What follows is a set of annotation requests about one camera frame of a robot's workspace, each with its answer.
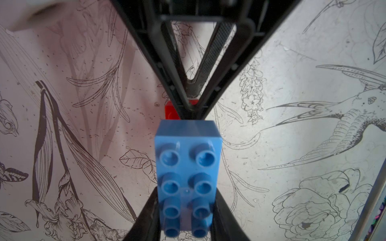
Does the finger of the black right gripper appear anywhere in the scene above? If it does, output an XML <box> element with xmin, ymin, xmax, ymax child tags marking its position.
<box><xmin>112</xmin><ymin>1</ymin><xmax>193</xmax><ymax>119</ymax></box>
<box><xmin>188</xmin><ymin>1</ymin><xmax>299</xmax><ymax>119</ymax></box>

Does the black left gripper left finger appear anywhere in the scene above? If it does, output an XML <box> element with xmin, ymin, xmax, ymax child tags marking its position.
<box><xmin>123</xmin><ymin>187</ymin><xmax>161</xmax><ymax>241</ymax></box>

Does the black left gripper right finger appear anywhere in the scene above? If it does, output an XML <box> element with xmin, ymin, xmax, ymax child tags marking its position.
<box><xmin>210</xmin><ymin>189</ymin><xmax>250</xmax><ymax>241</ymax></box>

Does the blue lego brick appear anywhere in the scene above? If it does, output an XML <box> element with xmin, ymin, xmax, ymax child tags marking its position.
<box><xmin>155</xmin><ymin>119</ymin><xmax>223</xmax><ymax>238</ymax></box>

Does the red lego brick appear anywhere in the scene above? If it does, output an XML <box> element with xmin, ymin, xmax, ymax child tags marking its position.
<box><xmin>164</xmin><ymin>99</ymin><xmax>199</xmax><ymax>120</ymax></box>

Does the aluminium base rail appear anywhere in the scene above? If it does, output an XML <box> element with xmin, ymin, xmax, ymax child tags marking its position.
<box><xmin>349</xmin><ymin>161</ymin><xmax>386</xmax><ymax>241</ymax></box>

